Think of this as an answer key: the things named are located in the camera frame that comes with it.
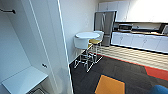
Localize white wardrobe door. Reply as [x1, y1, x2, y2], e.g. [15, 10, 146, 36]
[29, 0, 75, 94]

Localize white bar stool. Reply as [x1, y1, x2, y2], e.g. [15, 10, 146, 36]
[93, 30, 105, 42]
[73, 35, 90, 69]

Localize yellow seat bar stool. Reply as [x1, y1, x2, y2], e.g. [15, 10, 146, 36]
[88, 38, 104, 65]

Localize tall round white table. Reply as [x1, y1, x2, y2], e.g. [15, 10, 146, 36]
[75, 31, 101, 73]

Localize stainless steel fridge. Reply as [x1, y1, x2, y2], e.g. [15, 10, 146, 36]
[93, 10, 118, 47]

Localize small black hook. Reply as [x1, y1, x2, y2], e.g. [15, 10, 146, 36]
[41, 62, 48, 70]

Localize dark microwave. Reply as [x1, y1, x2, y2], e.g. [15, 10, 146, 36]
[118, 24, 133, 33]

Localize white kitchen counter cabinets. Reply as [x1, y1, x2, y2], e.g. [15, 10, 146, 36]
[111, 30, 168, 55]

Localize white wardrobe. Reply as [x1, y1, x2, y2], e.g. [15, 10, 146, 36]
[0, 0, 56, 94]

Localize white inner shelf unit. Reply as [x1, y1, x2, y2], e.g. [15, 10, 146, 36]
[1, 65, 50, 94]

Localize long white wall cabinets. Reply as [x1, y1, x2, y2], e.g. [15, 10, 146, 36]
[97, 0, 168, 24]

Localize black wall peg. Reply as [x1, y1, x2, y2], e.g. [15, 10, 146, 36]
[0, 7, 17, 15]

